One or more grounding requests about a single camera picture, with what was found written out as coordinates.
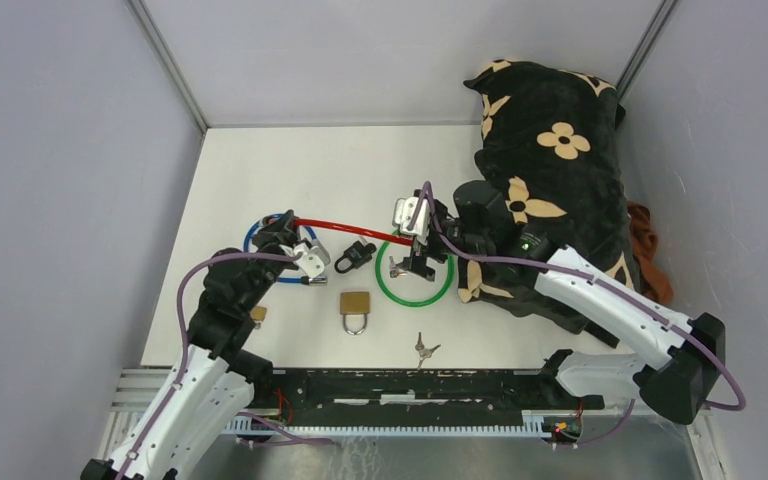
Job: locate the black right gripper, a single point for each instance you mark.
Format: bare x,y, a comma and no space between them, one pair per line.
417,264

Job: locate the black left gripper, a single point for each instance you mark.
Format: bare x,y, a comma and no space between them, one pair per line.
279,234

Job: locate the silver keys of green lock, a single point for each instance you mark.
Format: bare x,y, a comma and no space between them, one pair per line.
396,268

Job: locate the red cable lock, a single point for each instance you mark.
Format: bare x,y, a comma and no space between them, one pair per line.
352,229

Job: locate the green cable lock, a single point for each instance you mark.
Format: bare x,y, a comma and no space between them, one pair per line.
446,285

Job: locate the black padlock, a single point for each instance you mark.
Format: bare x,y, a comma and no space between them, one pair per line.
358,254

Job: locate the blue cable lock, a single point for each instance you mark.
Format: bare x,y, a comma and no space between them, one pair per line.
310,234

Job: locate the silver keys of brass padlock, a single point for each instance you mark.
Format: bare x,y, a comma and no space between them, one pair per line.
424,352

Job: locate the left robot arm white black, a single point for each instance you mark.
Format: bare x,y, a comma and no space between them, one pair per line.
212,380

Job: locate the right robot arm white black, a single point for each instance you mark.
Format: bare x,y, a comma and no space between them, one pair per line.
676,364

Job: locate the small brass padlock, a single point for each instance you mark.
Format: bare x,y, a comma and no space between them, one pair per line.
258,316

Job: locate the black floral pillow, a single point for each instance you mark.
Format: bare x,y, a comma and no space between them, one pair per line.
549,148

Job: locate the brown cloth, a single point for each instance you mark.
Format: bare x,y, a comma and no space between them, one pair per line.
655,283

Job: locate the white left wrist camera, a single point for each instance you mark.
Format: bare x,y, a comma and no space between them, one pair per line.
310,257

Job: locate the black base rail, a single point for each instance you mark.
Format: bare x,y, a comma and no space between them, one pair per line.
494,403

